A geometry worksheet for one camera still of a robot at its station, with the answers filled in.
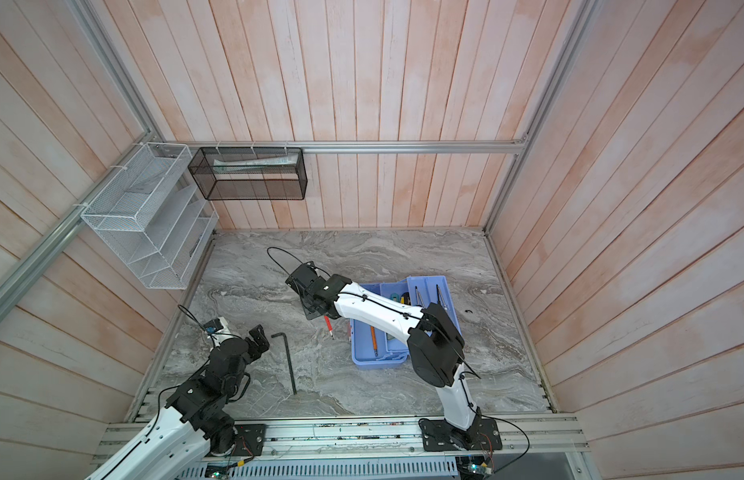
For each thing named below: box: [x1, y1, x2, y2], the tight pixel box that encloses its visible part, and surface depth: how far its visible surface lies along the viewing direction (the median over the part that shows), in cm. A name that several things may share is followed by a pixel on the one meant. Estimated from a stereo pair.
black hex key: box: [271, 332, 297, 395], surface depth 90 cm
